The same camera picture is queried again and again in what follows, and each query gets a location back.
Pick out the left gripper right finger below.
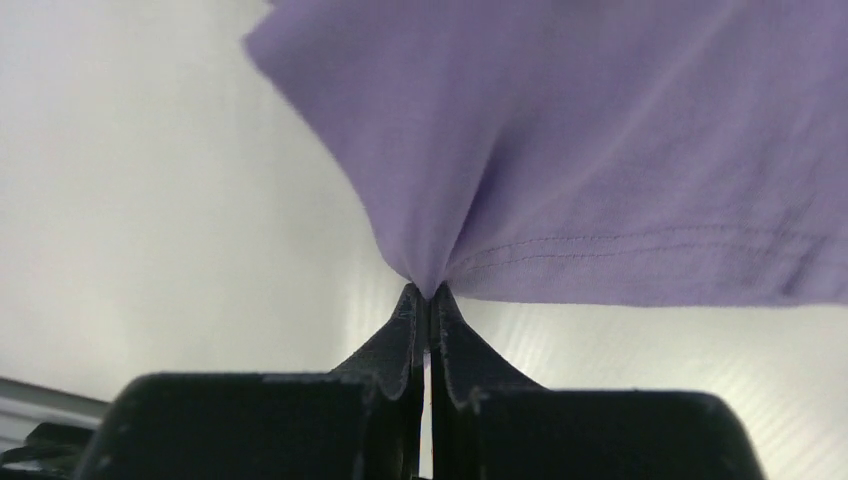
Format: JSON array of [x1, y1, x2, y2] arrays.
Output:
[[430, 286, 764, 480]]

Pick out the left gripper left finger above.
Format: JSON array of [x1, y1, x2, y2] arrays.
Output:
[[74, 285, 425, 480]]

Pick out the purple t shirt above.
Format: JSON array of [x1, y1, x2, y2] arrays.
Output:
[[245, 0, 847, 307]]

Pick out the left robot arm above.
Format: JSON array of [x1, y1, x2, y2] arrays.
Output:
[[1, 285, 764, 479]]

